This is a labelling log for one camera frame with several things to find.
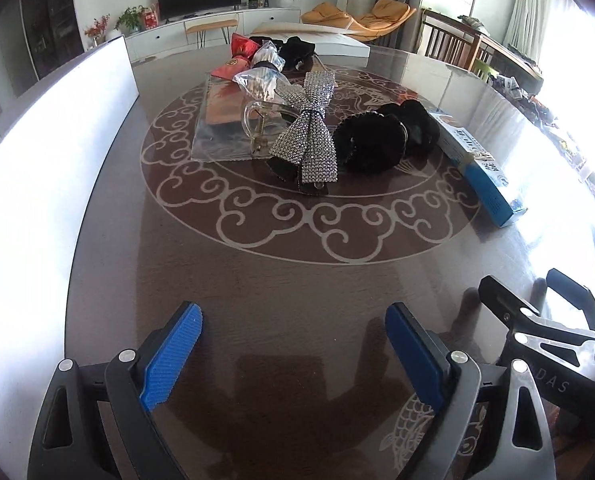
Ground red fabric bow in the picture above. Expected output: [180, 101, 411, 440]
[230, 33, 258, 61]

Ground black fluffy scrunchie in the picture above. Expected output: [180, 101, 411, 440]
[333, 112, 409, 175]
[377, 100, 441, 156]

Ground rhinestone bow hair clip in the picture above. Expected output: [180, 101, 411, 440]
[268, 71, 339, 184]

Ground cluttered wooden side table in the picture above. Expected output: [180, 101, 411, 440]
[470, 25, 545, 91]

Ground dark display cabinet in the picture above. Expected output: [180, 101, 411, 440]
[17, 0, 85, 81]

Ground blue and white carton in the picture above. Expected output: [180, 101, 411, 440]
[429, 109, 528, 228]

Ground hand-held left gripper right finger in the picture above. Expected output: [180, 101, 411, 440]
[385, 302, 553, 480]

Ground white storage box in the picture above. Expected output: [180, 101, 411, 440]
[0, 36, 140, 441]

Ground black and white hair accessory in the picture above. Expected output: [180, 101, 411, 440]
[250, 35, 283, 68]

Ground white curtain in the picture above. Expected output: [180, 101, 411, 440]
[502, 0, 558, 56]

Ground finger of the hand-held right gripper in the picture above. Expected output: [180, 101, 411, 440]
[477, 275, 543, 333]
[546, 267, 595, 331]

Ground bag of cotton swabs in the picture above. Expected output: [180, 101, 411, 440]
[233, 66, 289, 102]

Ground orange lounge chair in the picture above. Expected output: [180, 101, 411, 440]
[301, 2, 358, 28]
[350, 0, 418, 43]

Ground bushy green potted plant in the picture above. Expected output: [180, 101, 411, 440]
[114, 6, 148, 36]

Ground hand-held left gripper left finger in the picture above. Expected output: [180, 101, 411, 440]
[27, 301, 203, 480]

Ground white television cabinet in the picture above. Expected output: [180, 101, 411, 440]
[84, 6, 303, 61]

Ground clear hair claw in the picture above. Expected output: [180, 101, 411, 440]
[242, 100, 298, 156]

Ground red pouch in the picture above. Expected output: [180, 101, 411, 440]
[211, 57, 250, 81]

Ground red flowers in vase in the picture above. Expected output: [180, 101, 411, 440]
[84, 14, 110, 48]

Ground dark wooden chair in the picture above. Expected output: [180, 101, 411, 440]
[420, 8, 483, 71]

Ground black fluffy hair accessory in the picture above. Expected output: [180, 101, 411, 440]
[280, 36, 318, 68]

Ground wooden stool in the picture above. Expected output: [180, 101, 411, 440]
[184, 14, 240, 48]

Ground clear plastic bag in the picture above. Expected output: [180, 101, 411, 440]
[191, 72, 298, 161]

